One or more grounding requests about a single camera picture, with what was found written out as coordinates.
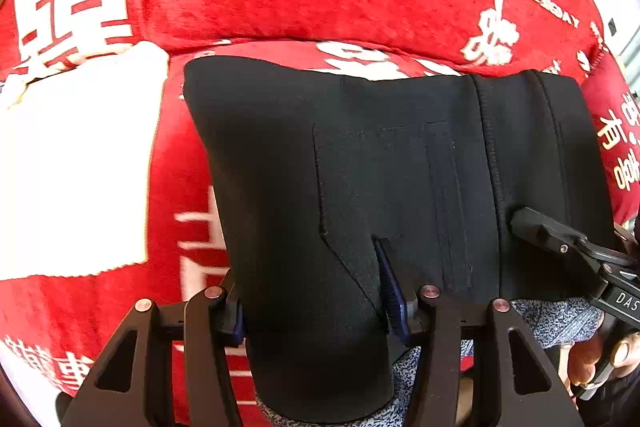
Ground person's right hand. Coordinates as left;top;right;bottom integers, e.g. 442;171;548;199
567;332;640;389

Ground red printed pillow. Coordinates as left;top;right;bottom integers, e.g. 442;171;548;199
581;52;640;224

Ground white cloth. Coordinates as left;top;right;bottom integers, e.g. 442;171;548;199
0;41;171;282

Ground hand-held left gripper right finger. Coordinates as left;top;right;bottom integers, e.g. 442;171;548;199
374;237;586;427

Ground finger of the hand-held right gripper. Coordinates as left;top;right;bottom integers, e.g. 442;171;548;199
510;207;636;270

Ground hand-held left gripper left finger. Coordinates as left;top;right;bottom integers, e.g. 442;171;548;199
60;269;248;427

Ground person's dark clothing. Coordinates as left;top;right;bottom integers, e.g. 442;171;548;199
580;377;640;427

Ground black pants with grey lining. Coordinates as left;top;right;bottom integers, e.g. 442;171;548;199
182;56;618;426

